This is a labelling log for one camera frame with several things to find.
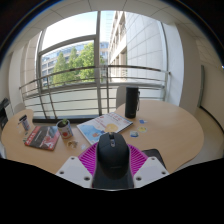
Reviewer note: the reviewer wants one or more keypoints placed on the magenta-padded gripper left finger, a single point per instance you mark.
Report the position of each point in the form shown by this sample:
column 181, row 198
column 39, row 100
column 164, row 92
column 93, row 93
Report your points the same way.
column 75, row 171

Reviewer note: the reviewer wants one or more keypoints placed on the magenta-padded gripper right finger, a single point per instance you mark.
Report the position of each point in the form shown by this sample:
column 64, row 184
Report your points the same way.
column 150, row 170

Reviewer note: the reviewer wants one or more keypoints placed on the black computer mouse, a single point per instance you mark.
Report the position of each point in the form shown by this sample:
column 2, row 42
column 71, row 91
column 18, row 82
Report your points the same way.
column 112, row 160

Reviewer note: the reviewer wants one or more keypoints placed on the black mouse pad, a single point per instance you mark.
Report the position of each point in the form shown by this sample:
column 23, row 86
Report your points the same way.
column 155, row 156

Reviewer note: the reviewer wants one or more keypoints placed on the beige sticker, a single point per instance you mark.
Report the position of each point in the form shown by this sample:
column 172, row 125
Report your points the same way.
column 72, row 144

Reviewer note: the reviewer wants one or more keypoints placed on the white printed plant pot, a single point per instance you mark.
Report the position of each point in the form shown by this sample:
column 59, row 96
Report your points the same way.
column 65, row 131

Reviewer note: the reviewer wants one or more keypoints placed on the red-edged magazine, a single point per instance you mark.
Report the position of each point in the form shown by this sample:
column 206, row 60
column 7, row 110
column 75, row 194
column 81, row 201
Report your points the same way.
column 42, row 137

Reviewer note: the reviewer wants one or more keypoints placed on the illustrated children's book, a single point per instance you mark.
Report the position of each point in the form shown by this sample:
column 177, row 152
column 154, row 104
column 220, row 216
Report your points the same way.
column 100, row 126

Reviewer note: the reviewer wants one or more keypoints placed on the black cylindrical bottle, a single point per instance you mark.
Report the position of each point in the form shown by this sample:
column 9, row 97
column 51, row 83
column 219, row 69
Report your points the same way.
column 131, row 102

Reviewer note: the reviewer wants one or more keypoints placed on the white chair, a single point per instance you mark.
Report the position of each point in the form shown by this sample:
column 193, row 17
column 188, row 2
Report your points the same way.
column 19, row 108
column 120, row 96

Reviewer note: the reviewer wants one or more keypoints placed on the metal balcony railing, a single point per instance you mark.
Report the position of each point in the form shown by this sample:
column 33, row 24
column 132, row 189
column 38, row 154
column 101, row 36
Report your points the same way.
column 76, row 86

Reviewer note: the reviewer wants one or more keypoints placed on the black printer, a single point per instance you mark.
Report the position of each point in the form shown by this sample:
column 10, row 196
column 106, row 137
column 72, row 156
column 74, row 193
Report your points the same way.
column 5, row 113

